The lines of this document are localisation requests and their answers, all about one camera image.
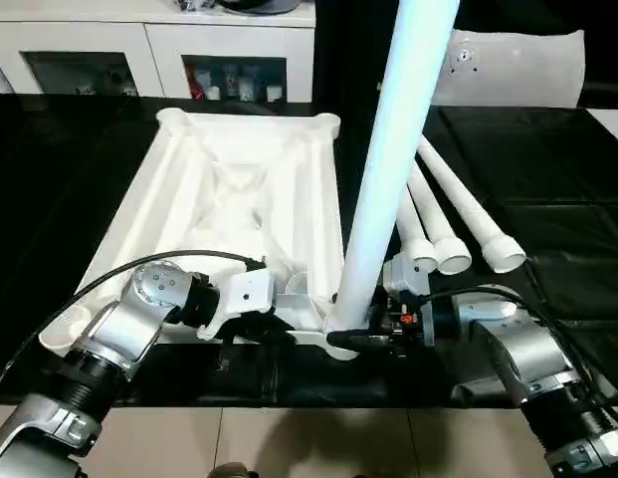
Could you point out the white plastic table leg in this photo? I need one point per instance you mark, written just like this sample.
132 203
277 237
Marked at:
438 219
418 244
388 149
463 199

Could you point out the white plastic table top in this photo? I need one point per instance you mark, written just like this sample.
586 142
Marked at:
179 189

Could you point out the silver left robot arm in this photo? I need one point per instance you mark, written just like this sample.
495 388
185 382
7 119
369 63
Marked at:
139 299

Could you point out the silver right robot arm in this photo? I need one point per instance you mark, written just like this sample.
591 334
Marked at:
527 348

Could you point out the black robot foot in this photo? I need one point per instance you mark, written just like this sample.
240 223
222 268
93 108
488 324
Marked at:
232 470

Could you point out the black work mat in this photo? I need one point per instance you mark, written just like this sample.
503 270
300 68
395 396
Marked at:
537 174

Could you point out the small white bottle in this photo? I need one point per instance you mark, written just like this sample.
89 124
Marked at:
273 93
213 92

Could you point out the red packet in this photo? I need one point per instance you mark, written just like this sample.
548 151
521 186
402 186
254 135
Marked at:
195 82

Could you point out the black cabinet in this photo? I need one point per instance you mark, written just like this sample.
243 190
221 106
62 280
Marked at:
343 50

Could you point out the white chair back panel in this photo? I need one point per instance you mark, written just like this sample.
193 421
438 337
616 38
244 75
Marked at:
517 70

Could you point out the white sheet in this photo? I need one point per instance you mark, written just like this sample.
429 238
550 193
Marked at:
609 122

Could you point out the white cabinet with glass doors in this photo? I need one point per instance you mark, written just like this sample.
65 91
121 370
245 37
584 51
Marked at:
139 40

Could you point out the grey and black helmet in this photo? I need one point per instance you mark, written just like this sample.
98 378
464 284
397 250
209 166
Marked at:
259 5

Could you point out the black tangled clutter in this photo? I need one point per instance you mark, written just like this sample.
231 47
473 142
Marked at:
194 5

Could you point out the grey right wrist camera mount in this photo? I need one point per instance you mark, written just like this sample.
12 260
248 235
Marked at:
405 274

